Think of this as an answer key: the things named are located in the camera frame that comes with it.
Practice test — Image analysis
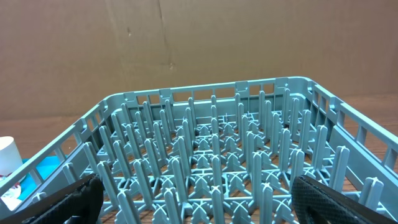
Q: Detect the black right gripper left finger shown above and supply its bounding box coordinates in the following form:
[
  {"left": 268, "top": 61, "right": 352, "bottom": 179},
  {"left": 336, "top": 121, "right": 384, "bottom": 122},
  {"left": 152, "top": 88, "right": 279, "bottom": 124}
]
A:
[{"left": 1, "top": 174, "right": 104, "bottom": 224}]

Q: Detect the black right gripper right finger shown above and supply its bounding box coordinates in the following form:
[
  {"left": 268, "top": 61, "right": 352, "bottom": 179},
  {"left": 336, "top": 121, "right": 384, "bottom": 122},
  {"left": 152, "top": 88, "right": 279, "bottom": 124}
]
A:
[{"left": 291, "top": 175, "right": 395, "bottom": 224}]

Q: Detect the grey dishwasher rack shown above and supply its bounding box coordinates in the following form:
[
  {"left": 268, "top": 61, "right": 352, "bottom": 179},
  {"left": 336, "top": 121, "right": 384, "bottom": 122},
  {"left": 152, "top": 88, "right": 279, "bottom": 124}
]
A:
[{"left": 1, "top": 77, "right": 397, "bottom": 223}]

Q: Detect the teal plastic tray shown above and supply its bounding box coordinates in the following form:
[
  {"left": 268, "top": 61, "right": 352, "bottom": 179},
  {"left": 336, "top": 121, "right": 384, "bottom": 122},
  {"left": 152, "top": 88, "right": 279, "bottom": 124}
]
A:
[{"left": 18, "top": 156, "right": 60, "bottom": 200}]

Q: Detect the crumpled white napkin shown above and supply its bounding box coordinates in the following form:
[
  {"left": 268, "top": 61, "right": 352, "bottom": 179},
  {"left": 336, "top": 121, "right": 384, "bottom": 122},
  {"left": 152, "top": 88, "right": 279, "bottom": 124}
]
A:
[{"left": 1, "top": 183, "right": 22, "bottom": 210}]

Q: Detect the white paper cup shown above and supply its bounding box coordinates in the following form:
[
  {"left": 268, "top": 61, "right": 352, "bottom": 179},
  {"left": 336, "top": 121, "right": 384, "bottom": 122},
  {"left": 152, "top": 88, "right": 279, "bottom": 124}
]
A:
[{"left": 0, "top": 136, "right": 23, "bottom": 176}]

